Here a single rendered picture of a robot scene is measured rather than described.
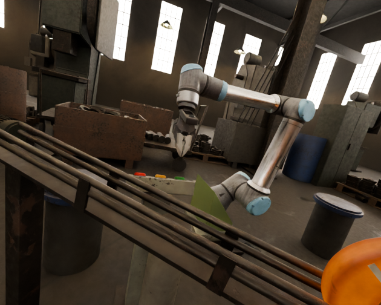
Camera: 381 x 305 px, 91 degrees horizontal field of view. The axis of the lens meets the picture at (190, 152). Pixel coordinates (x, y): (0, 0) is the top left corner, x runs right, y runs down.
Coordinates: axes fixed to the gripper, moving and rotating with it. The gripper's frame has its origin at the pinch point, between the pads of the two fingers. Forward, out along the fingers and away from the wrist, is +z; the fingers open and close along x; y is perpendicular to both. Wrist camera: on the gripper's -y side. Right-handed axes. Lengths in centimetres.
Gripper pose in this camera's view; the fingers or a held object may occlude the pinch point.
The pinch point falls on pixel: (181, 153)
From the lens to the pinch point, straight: 73.5
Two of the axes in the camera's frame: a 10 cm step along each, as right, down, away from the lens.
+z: -1.3, 9.9, -1.1
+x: -9.3, -1.6, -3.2
